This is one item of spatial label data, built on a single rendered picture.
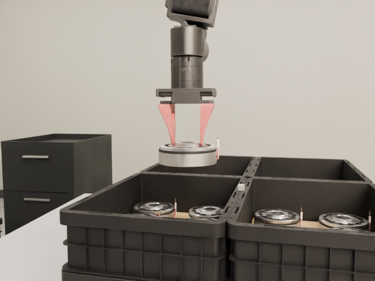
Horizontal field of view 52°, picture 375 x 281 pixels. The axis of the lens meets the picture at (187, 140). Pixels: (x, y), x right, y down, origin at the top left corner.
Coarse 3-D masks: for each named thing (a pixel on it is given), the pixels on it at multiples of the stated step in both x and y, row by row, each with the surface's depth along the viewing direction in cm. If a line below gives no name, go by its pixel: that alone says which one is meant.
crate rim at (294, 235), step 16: (240, 208) 70; (240, 224) 60; (256, 224) 60; (256, 240) 60; (272, 240) 59; (288, 240) 58; (304, 240) 58; (320, 240) 57; (336, 240) 57; (352, 240) 56; (368, 240) 56
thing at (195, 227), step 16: (176, 176) 102; (192, 176) 101; (208, 176) 100; (224, 176) 100; (96, 192) 82; (240, 192) 82; (64, 208) 70; (224, 208) 70; (64, 224) 67; (80, 224) 67; (96, 224) 66; (112, 224) 65; (128, 224) 64; (144, 224) 64; (160, 224) 63; (176, 224) 62; (192, 224) 62; (208, 224) 61; (224, 224) 62
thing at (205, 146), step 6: (162, 144) 71; (168, 144) 71; (204, 144) 70; (210, 144) 70; (168, 150) 66; (174, 150) 65; (180, 150) 65; (186, 150) 64; (192, 150) 64; (198, 150) 65; (204, 150) 65
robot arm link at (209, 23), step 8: (168, 0) 66; (216, 0) 65; (168, 8) 66; (216, 8) 67; (168, 16) 66; (176, 16) 66; (184, 16) 66; (192, 16) 65; (192, 24) 69; (200, 24) 67; (208, 24) 66; (208, 48) 76
